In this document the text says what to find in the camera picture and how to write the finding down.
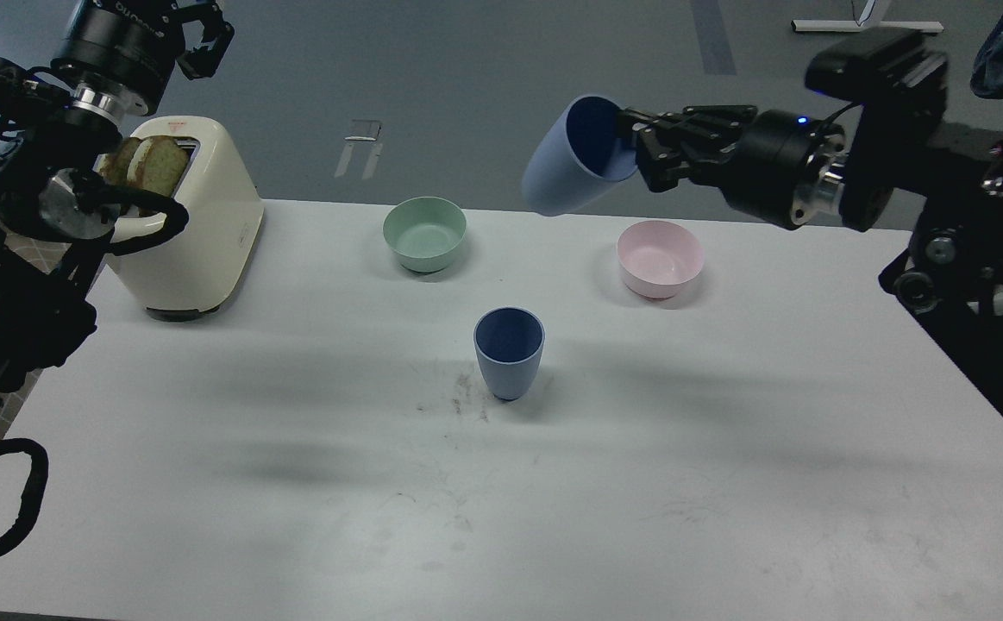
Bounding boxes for green bowl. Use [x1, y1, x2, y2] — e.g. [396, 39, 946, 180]
[382, 197, 468, 273]

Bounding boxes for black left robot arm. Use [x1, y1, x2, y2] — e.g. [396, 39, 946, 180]
[0, 1, 235, 404]

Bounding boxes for dark blue cup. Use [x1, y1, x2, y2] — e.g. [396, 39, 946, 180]
[473, 307, 546, 401]

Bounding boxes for light blue cup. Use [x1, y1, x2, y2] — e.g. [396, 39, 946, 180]
[521, 94, 638, 216]

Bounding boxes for toast slice left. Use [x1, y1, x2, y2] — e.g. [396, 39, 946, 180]
[97, 137, 142, 187]

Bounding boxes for cream white toaster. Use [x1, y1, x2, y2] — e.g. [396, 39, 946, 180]
[106, 116, 265, 322]

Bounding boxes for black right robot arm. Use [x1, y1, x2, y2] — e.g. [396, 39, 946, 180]
[612, 101, 1003, 417]

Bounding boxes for toast slice right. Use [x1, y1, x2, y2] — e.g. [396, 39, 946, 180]
[126, 136, 191, 197]

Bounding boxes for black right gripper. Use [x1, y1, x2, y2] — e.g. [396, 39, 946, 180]
[617, 105, 847, 229]

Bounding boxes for toast slice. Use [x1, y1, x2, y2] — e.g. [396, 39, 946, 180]
[97, 137, 142, 187]
[126, 136, 191, 197]

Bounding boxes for pink bowl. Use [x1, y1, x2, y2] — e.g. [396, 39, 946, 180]
[615, 220, 705, 300]

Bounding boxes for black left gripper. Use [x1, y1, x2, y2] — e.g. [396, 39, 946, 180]
[51, 1, 235, 116]

